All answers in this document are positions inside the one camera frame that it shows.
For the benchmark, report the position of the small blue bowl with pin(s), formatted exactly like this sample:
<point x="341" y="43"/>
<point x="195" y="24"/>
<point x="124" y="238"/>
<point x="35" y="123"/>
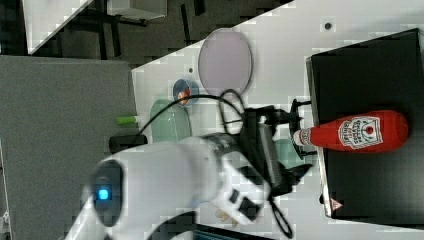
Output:
<point x="181" y="85"/>

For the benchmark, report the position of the orange slice toy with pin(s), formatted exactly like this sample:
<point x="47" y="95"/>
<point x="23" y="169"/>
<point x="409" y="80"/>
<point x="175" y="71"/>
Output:
<point x="183" y="96"/>

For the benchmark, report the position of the green oval colander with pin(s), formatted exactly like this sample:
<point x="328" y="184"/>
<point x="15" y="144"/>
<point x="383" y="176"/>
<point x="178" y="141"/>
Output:
<point x="171" y="125"/>

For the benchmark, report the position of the green cylinder object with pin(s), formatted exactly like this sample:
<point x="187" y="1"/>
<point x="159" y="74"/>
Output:
<point x="125" y="120"/>

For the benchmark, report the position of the black toaster oven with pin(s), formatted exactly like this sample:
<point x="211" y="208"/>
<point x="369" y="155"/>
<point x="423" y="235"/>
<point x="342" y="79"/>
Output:
<point x="367" y="108"/>

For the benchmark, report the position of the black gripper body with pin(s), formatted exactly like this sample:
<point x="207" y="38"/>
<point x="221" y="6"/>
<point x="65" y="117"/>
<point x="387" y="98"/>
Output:
<point x="256" y="137"/>

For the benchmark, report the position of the red ketchup bottle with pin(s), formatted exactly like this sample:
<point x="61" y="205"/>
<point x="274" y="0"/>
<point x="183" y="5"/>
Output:
<point x="371" y="132"/>

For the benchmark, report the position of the green mug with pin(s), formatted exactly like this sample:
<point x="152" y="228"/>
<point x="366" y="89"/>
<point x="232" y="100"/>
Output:
<point x="287" y="154"/>

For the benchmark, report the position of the purple round plate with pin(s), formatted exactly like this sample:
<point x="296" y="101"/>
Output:
<point x="225" y="62"/>

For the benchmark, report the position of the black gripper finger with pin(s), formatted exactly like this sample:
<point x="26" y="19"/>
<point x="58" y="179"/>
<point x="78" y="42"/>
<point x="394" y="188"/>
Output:
<point x="283" y="117"/>
<point x="293" y="176"/>

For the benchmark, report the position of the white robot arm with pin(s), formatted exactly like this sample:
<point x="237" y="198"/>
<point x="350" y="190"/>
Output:
<point x="152" y="191"/>

